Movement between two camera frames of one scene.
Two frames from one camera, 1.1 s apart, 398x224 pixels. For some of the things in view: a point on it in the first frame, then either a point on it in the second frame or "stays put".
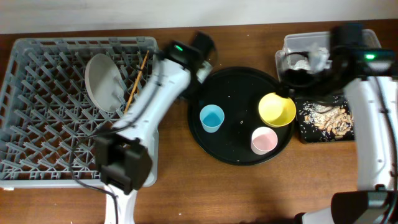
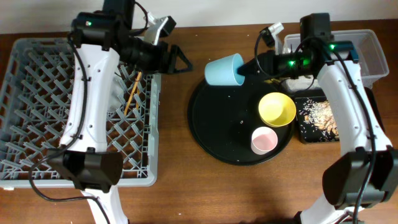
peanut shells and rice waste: x=330 y=120 stays put
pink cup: x=264 y=139 stays put
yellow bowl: x=276 y=111 stays put
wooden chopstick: x=136 y=83 stays put
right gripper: x=291 y=81 → x=267 y=63
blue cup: x=211 y=117 → x=224 y=71
